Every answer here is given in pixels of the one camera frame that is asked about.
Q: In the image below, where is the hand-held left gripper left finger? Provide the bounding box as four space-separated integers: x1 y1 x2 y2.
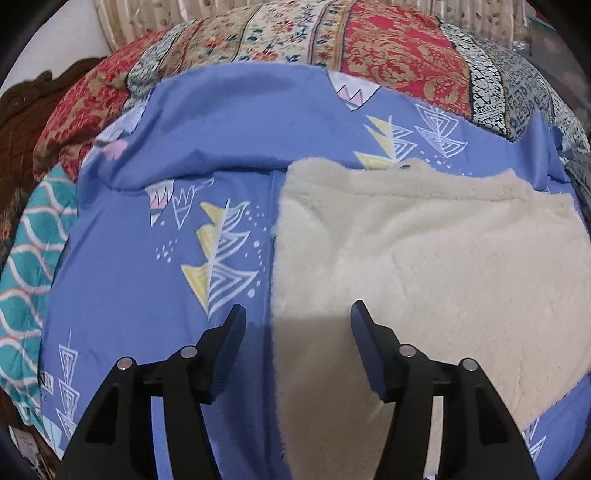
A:
58 304 247 480

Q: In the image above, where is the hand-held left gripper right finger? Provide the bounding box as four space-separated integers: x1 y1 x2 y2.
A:
349 300 539 480

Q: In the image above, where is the cream fleece lining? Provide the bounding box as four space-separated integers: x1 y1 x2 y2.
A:
270 157 591 480

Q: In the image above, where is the blue printed bedsheet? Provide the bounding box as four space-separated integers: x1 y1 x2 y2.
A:
39 65 591 480

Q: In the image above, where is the teal wave patterned cloth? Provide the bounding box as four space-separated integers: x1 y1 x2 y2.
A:
0 166 79 428

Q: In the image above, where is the grey quilted jacket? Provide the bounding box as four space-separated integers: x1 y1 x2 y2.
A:
563 152 591 217

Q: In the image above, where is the carved wooden headboard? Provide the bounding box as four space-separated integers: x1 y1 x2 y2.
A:
0 69 100 241

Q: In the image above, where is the red floral patchwork quilt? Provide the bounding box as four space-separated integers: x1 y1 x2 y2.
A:
32 0 589 183

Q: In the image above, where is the beige dotted curtain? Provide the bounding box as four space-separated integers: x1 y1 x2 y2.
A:
92 0 324 51

